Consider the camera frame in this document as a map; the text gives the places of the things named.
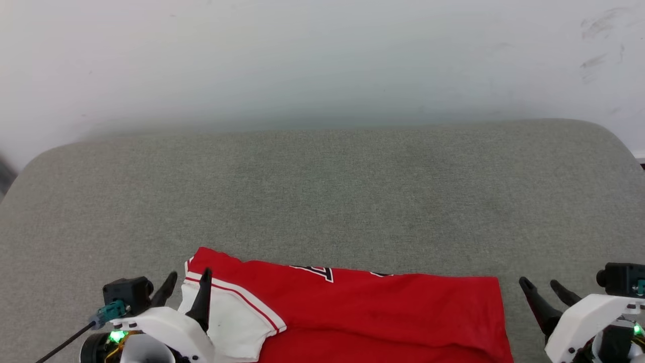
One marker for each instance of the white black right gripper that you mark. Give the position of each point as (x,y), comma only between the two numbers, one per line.
(584,322)

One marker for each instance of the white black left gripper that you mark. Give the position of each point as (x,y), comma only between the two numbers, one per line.
(171,327)

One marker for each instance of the red and white jersey shirt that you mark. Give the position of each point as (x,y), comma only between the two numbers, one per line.
(378,317)

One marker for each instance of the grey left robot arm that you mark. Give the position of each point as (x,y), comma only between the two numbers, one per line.
(146,353)

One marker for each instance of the grey fabric sofa cushion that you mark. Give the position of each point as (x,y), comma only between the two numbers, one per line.
(352,201)

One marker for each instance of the dark grey skirting strip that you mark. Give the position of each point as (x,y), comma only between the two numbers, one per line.
(6,176)

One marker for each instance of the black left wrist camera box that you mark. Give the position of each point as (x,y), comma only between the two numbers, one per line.
(128,293)

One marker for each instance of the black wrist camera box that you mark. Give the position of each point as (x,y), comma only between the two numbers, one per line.
(622,280)
(128,293)

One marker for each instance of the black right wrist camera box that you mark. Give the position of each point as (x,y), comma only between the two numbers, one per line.
(622,280)

